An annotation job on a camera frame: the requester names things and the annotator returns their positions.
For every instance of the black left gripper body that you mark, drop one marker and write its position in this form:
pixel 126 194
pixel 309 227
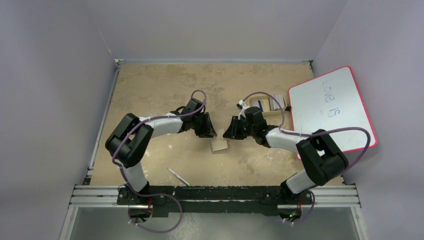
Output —
pixel 197 125

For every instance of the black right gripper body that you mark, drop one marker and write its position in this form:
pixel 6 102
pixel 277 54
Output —
pixel 239 126

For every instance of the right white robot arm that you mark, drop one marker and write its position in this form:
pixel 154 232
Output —
pixel 321 158

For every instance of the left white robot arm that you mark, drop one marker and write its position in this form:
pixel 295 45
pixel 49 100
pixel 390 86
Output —
pixel 129 141

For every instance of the beige oval card tray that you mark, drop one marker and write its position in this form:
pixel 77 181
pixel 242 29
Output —
pixel 271 113

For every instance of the stack of white cards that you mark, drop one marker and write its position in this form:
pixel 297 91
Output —
pixel 268 104

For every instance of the silver pen on table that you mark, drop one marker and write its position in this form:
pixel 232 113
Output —
pixel 180 178

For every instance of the pink framed whiteboard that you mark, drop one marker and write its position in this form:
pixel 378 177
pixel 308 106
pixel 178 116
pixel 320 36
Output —
pixel 330 101

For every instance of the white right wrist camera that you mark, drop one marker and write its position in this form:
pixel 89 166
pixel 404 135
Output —
pixel 242 106

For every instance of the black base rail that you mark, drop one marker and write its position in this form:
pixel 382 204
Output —
pixel 271 200

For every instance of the aluminium frame rail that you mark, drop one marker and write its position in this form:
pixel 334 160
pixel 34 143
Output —
pixel 91 196

